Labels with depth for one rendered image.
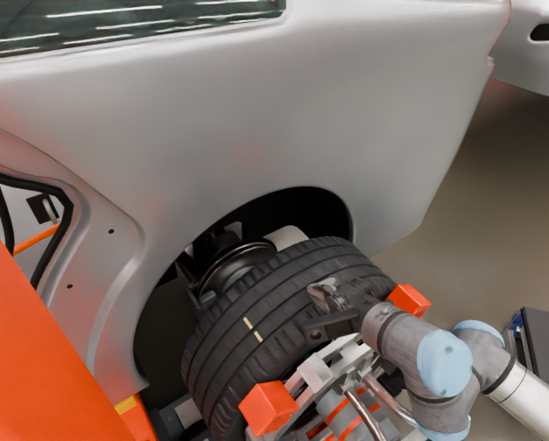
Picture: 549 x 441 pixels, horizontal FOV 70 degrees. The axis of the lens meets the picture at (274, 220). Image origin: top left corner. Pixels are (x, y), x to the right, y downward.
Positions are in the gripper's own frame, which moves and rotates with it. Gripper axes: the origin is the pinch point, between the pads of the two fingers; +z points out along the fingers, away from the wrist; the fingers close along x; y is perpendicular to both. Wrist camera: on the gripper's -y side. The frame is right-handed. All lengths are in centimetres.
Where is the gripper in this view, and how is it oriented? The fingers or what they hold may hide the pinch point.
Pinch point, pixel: (308, 290)
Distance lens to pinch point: 91.5
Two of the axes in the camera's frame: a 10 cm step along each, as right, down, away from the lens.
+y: 8.2, -4.3, 3.7
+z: -4.8, -2.0, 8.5
